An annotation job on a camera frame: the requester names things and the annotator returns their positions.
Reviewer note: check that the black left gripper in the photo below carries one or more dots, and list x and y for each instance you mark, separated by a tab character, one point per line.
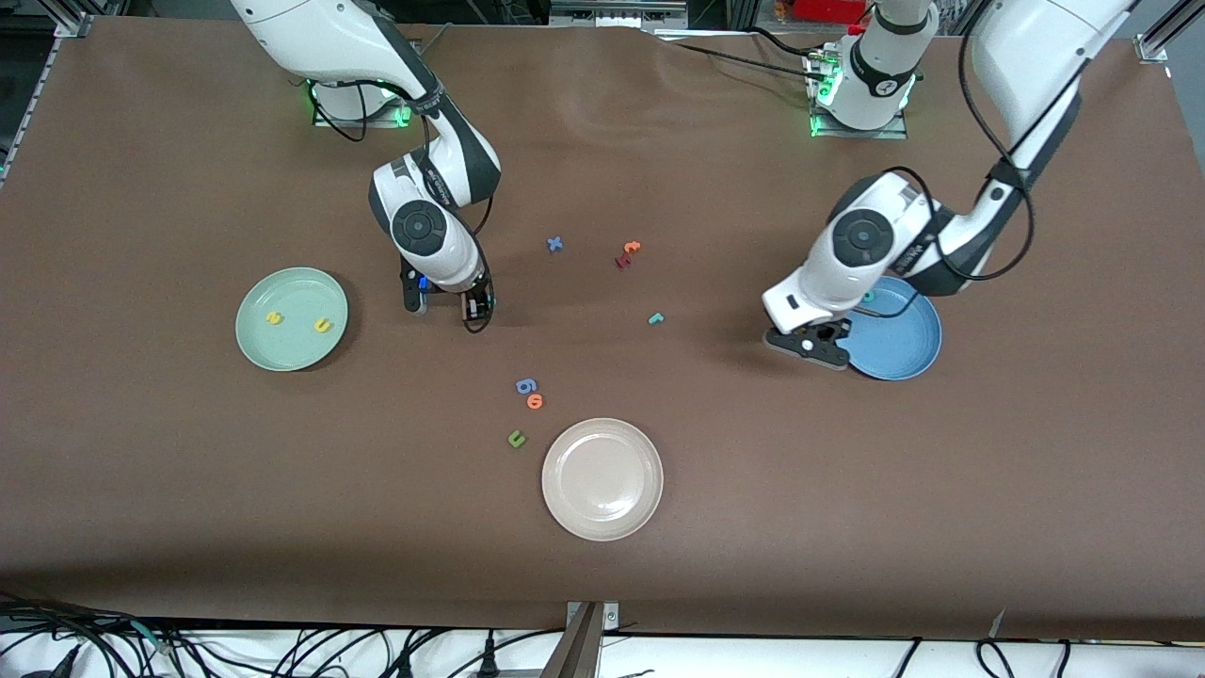
826	333

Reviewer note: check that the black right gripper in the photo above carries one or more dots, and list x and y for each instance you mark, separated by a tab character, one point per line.
473	303

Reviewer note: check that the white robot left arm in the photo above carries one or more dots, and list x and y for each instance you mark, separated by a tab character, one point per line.
861	235

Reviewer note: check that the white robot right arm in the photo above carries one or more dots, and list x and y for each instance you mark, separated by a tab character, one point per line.
329	38

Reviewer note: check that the blue plate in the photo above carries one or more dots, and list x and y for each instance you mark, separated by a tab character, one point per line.
904	330

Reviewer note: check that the blue number six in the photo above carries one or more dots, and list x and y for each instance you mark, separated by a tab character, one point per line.
525	385

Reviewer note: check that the green plate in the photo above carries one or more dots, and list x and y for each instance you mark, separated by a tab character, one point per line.
292	339

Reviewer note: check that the brown table cover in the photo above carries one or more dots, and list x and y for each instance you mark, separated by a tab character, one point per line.
602	141

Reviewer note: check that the beige plate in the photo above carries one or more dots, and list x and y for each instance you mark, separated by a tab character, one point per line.
602	480

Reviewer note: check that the red box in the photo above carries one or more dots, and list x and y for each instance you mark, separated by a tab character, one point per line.
828	9

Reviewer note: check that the white paper scrap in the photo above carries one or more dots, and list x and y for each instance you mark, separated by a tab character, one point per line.
998	623

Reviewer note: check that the aluminium profile beam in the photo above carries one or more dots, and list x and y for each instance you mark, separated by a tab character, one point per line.
584	650

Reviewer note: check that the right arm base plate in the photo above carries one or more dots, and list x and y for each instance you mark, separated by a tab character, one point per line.
407	119

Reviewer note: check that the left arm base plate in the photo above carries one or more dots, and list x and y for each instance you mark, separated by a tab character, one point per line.
894	133

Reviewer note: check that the aluminium frame corner bracket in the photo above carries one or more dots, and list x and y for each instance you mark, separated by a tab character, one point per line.
1150	47

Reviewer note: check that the aluminium frame rail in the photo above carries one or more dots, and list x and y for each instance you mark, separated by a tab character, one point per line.
71	24

